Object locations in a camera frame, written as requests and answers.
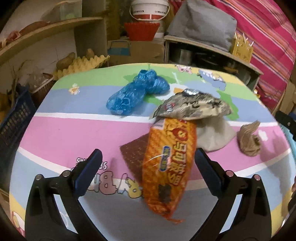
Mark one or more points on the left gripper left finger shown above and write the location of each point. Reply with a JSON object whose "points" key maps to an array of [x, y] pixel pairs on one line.
{"points": [[43, 220]]}

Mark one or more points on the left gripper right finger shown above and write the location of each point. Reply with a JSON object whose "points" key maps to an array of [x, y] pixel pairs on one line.
{"points": [[252, 220]]}

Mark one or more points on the orange patterned snack bag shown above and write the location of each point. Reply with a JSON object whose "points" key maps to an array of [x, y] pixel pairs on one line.
{"points": [[167, 165]]}

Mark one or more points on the maroon scouring pad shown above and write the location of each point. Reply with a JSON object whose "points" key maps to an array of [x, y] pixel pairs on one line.
{"points": [[133, 154]]}

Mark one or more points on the crumpled brown paper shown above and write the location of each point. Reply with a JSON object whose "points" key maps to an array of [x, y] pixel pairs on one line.
{"points": [[248, 141]]}

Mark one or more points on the beige paper wrapper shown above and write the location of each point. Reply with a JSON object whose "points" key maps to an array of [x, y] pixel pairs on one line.
{"points": [[213, 133]]}

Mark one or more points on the yellow utensil holder box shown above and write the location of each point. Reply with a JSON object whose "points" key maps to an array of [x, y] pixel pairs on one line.
{"points": [[241, 47]]}

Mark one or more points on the striped red curtain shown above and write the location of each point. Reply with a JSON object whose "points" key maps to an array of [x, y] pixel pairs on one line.
{"points": [[273, 38]]}

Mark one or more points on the grey black snack bag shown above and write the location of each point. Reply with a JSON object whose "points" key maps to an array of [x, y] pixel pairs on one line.
{"points": [[192, 105]]}

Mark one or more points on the colourful cartoon tablecloth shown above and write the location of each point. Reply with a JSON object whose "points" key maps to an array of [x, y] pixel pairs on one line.
{"points": [[73, 120]]}

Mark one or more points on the dark blue plastic crate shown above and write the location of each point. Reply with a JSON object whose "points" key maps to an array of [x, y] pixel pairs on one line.
{"points": [[14, 125]]}

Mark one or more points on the wooden low cabinet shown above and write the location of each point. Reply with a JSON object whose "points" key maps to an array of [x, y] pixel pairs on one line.
{"points": [[187, 52]]}

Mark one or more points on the grey fabric cover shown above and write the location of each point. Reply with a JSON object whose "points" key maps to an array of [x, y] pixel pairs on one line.
{"points": [[205, 23]]}

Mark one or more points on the blue plastic shoe cover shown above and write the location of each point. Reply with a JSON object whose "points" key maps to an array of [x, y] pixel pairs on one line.
{"points": [[132, 95]]}

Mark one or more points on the yellow egg tray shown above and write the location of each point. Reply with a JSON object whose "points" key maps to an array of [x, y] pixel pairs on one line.
{"points": [[81, 65]]}

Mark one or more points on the red plastic basket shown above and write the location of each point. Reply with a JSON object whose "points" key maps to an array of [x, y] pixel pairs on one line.
{"points": [[141, 31]]}

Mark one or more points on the white plastic bucket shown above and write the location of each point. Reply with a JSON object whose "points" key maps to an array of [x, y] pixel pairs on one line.
{"points": [[149, 10]]}

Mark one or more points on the cardboard box under basket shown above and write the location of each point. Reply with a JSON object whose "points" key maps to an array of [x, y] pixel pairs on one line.
{"points": [[126, 52]]}

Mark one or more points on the clear plastic container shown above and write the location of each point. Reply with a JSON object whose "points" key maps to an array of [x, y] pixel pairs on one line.
{"points": [[66, 10]]}

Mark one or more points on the wooden wall shelf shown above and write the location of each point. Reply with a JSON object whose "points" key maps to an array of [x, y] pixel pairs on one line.
{"points": [[45, 46]]}

